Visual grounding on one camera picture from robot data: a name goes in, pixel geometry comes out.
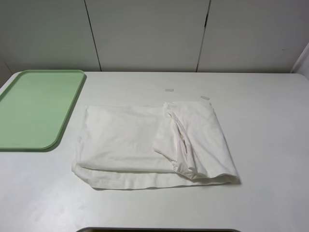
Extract white short sleeve shirt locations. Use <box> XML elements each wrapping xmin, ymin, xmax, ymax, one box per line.
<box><xmin>72</xmin><ymin>101</ymin><xmax>240</xmax><ymax>190</ymax></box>

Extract light green plastic tray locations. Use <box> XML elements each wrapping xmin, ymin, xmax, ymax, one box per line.
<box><xmin>0</xmin><ymin>70</ymin><xmax>86</xmax><ymax>151</ymax></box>

